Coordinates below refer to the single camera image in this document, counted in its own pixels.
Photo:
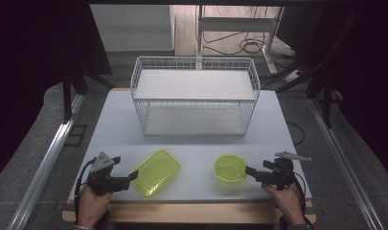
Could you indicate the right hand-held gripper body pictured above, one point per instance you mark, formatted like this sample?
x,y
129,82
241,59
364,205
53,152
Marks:
x,y
279,174

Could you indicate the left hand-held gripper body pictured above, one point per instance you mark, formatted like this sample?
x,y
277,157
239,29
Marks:
x,y
102,179

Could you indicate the round green plastic container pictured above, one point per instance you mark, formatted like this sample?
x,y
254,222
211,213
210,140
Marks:
x,y
230,168

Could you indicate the rectangular green plastic container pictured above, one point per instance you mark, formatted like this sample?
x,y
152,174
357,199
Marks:
x,y
156,172

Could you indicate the person's left hand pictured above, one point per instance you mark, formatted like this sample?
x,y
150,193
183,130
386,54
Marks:
x,y
92,204

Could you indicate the person's right hand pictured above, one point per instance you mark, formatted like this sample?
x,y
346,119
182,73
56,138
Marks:
x,y
287,202

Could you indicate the black metal stand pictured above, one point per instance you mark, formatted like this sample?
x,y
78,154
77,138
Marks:
x,y
325,96
67,96

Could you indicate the white cabinet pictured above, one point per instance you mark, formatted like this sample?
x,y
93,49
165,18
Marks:
x,y
134,28

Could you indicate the black square floor frame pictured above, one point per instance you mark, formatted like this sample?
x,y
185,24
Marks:
x,y
67,140

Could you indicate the aluminium rail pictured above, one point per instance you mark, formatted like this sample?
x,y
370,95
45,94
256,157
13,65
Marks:
x,y
341,159
44,163

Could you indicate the white metal desk frame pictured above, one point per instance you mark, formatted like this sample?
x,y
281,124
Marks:
x,y
236,24

